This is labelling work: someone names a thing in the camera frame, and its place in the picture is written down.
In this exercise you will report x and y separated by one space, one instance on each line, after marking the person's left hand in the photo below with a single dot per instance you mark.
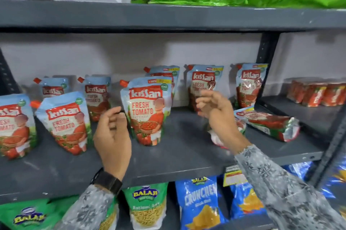
115 140

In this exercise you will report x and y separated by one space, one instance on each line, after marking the person's right hand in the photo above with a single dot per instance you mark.
221 119

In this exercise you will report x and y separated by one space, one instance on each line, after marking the grey metal shelf rack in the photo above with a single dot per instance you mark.
183 154

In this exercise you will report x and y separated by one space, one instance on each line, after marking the ketchup pouch front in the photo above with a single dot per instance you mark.
65 127

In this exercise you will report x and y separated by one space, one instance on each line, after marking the ketchup pouch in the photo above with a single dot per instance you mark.
65 127
16 130

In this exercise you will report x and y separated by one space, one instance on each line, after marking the person's right forearm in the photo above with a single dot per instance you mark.
283 197

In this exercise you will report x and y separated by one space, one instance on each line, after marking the person's left forearm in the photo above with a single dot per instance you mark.
86 211

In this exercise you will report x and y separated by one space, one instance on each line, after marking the grey metal shelf board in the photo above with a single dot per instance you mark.
311 119
162 16

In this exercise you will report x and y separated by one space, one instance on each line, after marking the black wristwatch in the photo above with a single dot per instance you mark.
108 181

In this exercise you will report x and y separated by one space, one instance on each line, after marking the yellow white price label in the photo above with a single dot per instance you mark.
233 177

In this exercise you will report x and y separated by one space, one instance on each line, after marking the grey perforated metal upright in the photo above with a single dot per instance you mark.
267 57
328 154
6 78

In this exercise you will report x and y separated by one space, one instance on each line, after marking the red wrapped sachet pack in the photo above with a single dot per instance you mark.
296 92
313 96
333 94

